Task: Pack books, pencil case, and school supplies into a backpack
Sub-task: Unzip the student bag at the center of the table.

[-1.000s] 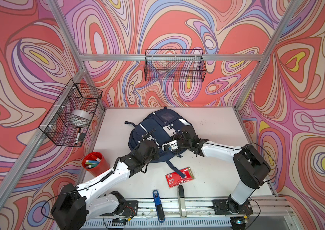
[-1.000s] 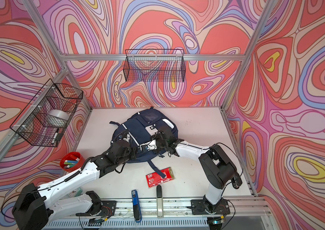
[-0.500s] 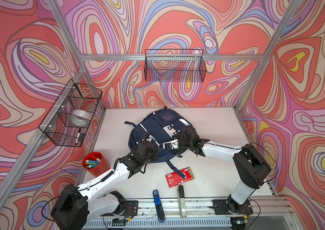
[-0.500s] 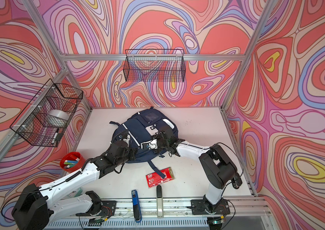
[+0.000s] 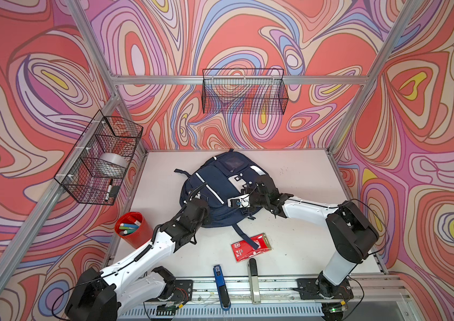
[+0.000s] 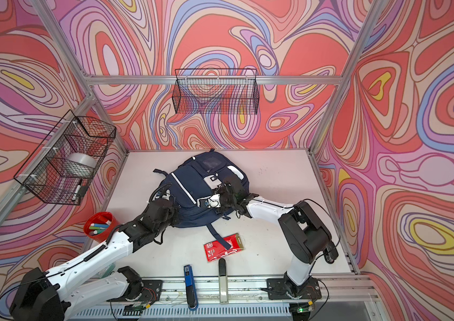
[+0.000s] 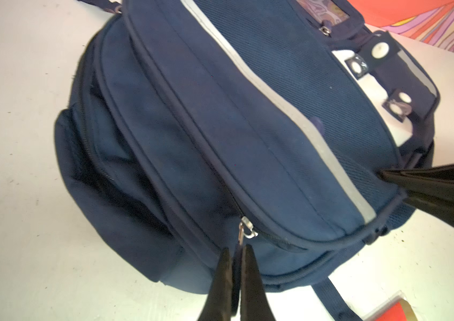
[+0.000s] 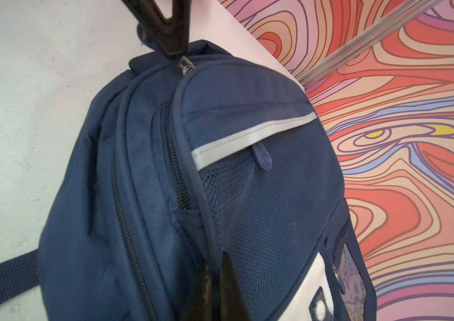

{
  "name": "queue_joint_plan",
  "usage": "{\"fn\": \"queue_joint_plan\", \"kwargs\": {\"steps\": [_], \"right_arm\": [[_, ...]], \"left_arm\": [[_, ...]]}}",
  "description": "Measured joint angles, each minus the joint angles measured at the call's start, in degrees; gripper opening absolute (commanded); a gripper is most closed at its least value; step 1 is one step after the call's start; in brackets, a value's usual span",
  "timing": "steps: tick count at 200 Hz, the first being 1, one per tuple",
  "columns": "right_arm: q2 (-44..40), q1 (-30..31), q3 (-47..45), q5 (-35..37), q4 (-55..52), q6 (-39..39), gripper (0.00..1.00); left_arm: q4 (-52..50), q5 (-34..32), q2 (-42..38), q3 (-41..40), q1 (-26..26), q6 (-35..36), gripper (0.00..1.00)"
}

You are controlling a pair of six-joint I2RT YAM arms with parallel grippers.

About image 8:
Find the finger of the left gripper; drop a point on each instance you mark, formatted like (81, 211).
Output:
(180, 27)
(153, 29)

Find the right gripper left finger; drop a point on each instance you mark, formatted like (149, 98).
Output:
(200, 303)

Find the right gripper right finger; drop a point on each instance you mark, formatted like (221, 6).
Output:
(232, 304)

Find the navy blue backpack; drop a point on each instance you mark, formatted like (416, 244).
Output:
(180, 160)

